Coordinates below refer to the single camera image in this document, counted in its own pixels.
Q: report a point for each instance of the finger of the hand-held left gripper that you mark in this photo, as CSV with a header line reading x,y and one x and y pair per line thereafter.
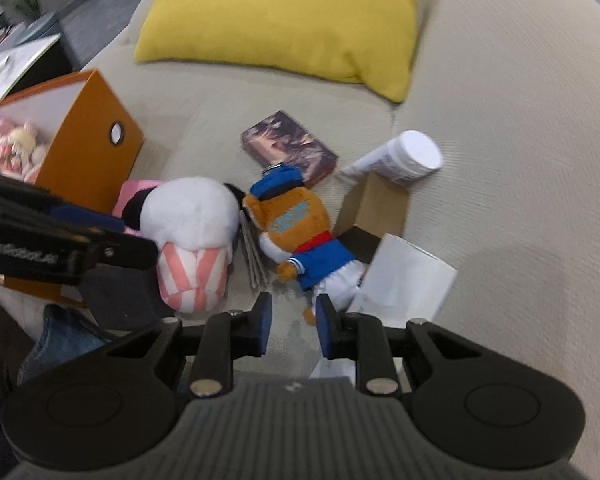
x,y
130,252
95,220

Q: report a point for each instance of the beige sofa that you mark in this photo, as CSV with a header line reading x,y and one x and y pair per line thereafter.
x,y
505,160

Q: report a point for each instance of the person's jeans leg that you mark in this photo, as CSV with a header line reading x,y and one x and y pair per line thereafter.
x,y
55,340

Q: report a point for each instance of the white cream tube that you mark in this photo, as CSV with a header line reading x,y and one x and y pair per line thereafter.
x,y
410,157

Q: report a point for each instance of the yellow pillow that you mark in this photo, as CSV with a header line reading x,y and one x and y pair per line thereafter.
x,y
280,20

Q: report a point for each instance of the white dog plush striped body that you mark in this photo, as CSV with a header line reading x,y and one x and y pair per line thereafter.
x,y
190,220

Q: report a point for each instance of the white paper box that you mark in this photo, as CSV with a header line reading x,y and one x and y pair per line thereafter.
x,y
410,275

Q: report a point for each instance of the brown cardboard box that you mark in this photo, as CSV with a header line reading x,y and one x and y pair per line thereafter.
x,y
380,205

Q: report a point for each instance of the person's black garment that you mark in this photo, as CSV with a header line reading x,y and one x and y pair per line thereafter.
x,y
125,300

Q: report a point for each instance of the dark picture card box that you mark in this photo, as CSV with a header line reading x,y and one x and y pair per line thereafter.
x,y
290,142

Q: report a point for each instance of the cream crochet bunny toy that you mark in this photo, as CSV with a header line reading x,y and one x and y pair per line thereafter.
x,y
27,147

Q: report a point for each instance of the open white magazine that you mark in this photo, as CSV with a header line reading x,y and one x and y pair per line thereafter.
x,y
15,60

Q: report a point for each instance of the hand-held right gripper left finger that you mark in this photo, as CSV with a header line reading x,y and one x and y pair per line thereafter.
x,y
262,325

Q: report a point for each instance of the orange storage box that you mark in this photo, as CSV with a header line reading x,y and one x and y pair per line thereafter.
x,y
90,150

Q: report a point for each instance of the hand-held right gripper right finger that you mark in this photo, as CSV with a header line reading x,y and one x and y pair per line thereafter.
x,y
325,330

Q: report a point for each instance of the orange sailor plush toy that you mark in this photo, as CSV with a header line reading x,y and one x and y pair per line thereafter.
x,y
300,230

